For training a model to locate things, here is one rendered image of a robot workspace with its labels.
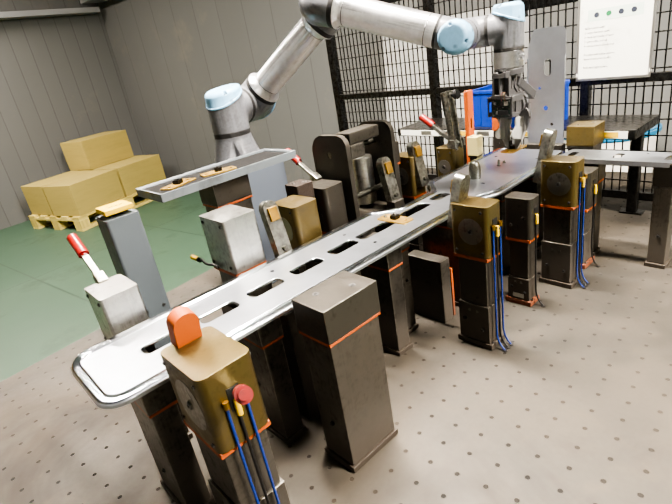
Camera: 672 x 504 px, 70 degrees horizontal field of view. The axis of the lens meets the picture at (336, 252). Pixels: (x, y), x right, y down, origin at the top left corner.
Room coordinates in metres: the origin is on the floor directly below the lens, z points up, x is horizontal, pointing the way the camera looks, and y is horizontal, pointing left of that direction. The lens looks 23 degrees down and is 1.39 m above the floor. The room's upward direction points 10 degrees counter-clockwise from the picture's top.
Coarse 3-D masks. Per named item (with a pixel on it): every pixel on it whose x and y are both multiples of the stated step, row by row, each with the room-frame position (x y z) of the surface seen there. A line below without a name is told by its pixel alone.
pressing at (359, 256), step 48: (432, 192) 1.19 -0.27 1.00; (480, 192) 1.13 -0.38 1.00; (336, 240) 0.98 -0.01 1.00; (384, 240) 0.93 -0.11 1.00; (240, 288) 0.82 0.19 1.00; (288, 288) 0.79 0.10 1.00; (144, 336) 0.70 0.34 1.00; (240, 336) 0.66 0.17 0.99; (96, 384) 0.59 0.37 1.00; (144, 384) 0.57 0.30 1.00
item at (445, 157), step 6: (444, 144) 1.51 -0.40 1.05; (438, 150) 1.47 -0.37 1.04; (444, 150) 1.45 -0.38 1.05; (450, 150) 1.43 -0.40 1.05; (456, 150) 1.43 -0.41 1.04; (462, 150) 1.45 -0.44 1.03; (438, 156) 1.47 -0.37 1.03; (444, 156) 1.45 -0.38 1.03; (450, 156) 1.43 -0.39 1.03; (456, 156) 1.43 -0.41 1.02; (462, 156) 1.45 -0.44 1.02; (438, 162) 1.47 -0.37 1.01; (444, 162) 1.45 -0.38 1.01; (450, 162) 1.44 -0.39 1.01; (456, 162) 1.43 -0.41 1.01; (462, 162) 1.45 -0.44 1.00; (438, 168) 1.47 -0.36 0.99; (444, 168) 1.45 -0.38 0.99; (450, 168) 1.44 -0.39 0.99; (438, 174) 1.47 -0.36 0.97
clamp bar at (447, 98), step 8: (440, 96) 1.46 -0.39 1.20; (448, 96) 1.46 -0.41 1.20; (456, 96) 1.43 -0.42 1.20; (448, 104) 1.45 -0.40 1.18; (448, 112) 1.45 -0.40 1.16; (456, 112) 1.46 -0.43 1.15; (448, 120) 1.45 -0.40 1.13; (456, 120) 1.46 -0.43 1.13; (448, 128) 1.45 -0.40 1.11; (456, 128) 1.46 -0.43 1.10; (448, 136) 1.45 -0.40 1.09; (456, 136) 1.46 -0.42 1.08
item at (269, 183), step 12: (264, 168) 1.51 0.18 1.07; (276, 168) 1.55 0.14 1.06; (252, 180) 1.46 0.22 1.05; (264, 180) 1.50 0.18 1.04; (276, 180) 1.54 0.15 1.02; (252, 192) 1.46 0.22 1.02; (264, 192) 1.49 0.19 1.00; (276, 192) 1.53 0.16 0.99; (264, 228) 1.47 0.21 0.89; (264, 240) 1.46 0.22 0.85; (264, 252) 1.45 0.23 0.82
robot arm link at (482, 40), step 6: (468, 18) 1.30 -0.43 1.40; (474, 18) 1.31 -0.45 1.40; (480, 18) 1.30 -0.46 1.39; (486, 18) 1.29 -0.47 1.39; (480, 24) 1.29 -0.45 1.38; (486, 24) 1.28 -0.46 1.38; (480, 30) 1.29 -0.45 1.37; (486, 30) 1.28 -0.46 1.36; (480, 36) 1.29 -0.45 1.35; (486, 36) 1.28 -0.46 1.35; (480, 42) 1.29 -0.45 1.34; (486, 42) 1.29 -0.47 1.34; (474, 48) 1.32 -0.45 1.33
